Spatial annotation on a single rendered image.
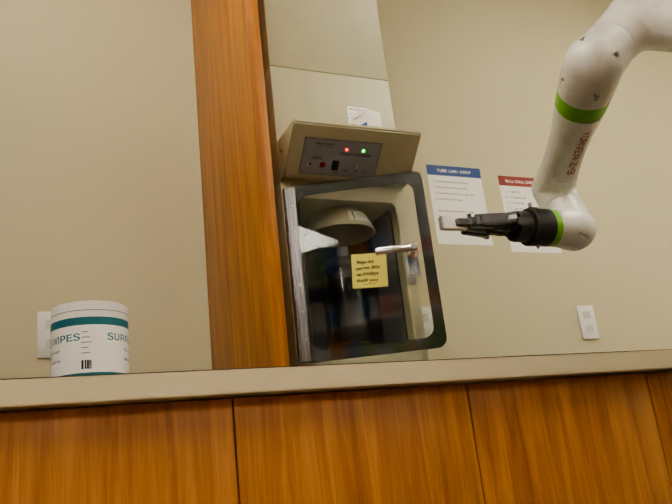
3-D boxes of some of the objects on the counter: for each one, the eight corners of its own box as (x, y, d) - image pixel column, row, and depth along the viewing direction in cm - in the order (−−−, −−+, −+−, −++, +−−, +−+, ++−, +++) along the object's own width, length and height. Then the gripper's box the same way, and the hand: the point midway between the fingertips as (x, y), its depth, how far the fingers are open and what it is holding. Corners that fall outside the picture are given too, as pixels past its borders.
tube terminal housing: (262, 404, 174) (240, 114, 196) (383, 396, 187) (349, 125, 209) (298, 388, 152) (268, 65, 175) (432, 381, 165) (388, 80, 188)
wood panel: (214, 414, 183) (187, -48, 225) (226, 413, 185) (197, -46, 226) (277, 384, 141) (229, -179, 182) (291, 383, 142) (241, -176, 183)
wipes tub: (48, 400, 129) (48, 317, 133) (124, 396, 134) (122, 316, 139) (52, 389, 118) (52, 299, 122) (135, 385, 123) (132, 298, 127)
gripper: (507, 221, 182) (423, 217, 172) (539, 202, 171) (452, 196, 161) (512, 250, 180) (428, 248, 170) (546, 232, 168) (458, 228, 159)
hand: (453, 223), depth 167 cm, fingers closed
